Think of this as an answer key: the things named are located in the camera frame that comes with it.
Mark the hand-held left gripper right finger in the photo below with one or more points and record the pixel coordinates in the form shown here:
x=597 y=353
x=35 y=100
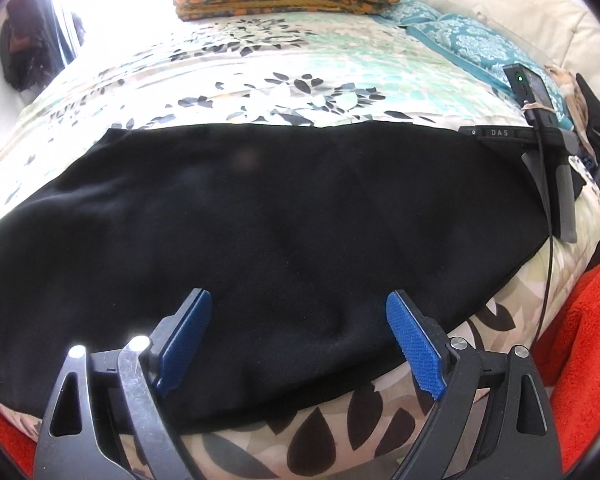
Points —
x=415 y=347

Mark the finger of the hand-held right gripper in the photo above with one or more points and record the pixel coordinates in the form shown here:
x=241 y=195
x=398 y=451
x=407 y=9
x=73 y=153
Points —
x=495 y=134

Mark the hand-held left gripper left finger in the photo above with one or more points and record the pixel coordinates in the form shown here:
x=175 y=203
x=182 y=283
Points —
x=185 y=342

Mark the black pants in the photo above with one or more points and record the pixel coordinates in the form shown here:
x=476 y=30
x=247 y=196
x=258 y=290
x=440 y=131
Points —
x=260 y=245

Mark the beige cloth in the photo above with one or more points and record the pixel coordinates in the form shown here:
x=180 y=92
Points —
x=560 y=82

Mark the black cloth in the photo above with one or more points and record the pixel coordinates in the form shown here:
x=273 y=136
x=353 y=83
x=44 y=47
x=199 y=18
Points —
x=597 y=105

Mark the large teal damask pillow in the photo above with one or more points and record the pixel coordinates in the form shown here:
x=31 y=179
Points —
x=480 y=45

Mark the small teal damask pillow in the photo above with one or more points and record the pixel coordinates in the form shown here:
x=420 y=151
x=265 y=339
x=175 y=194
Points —
x=415 y=11

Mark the floral bed sheet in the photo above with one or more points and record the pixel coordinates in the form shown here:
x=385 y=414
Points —
x=220 y=70

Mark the dark bag near window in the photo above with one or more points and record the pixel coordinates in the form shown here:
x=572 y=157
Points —
x=30 y=40

